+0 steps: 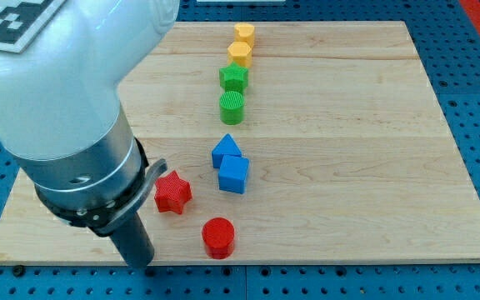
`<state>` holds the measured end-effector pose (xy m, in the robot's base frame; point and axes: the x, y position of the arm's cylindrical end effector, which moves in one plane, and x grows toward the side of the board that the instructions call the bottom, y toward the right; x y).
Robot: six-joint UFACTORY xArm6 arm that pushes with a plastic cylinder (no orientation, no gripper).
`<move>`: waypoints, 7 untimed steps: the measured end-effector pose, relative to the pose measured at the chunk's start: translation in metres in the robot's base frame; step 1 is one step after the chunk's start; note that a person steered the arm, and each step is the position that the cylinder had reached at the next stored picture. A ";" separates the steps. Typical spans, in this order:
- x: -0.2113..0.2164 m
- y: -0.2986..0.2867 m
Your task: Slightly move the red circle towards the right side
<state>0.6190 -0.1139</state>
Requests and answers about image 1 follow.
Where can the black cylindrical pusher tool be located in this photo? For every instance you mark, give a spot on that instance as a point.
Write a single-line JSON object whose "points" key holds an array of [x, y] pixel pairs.
{"points": [[133, 243]]}

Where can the red cylinder block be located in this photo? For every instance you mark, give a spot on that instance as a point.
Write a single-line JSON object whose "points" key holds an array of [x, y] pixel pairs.
{"points": [[218, 236]]}

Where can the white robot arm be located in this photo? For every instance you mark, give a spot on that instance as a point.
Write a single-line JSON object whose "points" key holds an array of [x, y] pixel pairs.
{"points": [[60, 115]]}

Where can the red star block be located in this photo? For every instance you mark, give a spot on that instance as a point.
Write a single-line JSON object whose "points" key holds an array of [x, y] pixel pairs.
{"points": [[172, 193]]}

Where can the blue cube block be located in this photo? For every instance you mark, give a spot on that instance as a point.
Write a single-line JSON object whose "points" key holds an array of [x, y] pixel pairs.
{"points": [[233, 174]]}

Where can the blue triangle block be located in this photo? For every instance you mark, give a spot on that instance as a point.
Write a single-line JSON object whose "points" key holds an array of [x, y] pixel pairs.
{"points": [[225, 147]]}

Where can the green cylinder block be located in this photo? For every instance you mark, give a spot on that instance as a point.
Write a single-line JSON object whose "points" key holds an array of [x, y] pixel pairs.
{"points": [[231, 106]]}

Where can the wooden board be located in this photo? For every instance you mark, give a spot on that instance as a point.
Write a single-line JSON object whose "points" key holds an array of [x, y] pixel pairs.
{"points": [[351, 160]]}

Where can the green star block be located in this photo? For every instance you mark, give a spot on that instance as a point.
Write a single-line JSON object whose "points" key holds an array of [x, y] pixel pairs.
{"points": [[233, 78]]}

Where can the yellow hexagon block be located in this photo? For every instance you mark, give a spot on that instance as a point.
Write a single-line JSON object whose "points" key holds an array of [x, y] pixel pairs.
{"points": [[240, 53]]}

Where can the yellow heart block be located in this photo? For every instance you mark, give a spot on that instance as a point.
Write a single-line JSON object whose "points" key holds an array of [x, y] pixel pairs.
{"points": [[244, 32]]}

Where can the black white fiducial marker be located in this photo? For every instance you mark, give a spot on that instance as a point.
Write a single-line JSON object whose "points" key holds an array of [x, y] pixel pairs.
{"points": [[22, 20]]}

